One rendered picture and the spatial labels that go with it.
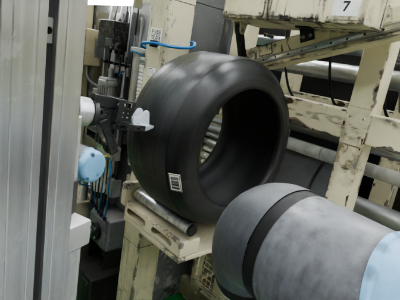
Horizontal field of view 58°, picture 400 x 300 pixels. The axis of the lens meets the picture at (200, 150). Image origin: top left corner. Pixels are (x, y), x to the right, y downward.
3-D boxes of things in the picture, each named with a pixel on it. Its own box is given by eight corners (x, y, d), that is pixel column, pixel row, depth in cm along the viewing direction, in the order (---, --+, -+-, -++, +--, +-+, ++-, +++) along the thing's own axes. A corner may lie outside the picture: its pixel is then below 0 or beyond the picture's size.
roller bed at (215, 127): (194, 170, 188) (204, 113, 181) (215, 168, 198) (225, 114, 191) (222, 184, 174) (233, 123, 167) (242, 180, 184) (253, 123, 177)
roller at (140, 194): (139, 185, 147) (143, 193, 150) (130, 191, 145) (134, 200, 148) (196, 222, 123) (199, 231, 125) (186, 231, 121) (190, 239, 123)
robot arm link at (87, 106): (77, 128, 90) (63, 120, 96) (93, 130, 93) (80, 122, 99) (83, 98, 89) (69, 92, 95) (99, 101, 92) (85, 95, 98)
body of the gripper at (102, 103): (139, 103, 100) (99, 96, 92) (132, 133, 102) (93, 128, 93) (125, 98, 106) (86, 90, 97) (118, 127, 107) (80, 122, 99)
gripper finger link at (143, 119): (162, 113, 107) (136, 109, 101) (158, 133, 108) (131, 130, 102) (156, 111, 110) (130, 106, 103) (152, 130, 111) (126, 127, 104)
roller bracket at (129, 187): (119, 203, 146) (122, 181, 144) (193, 191, 173) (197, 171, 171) (124, 207, 144) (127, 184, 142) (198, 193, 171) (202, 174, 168)
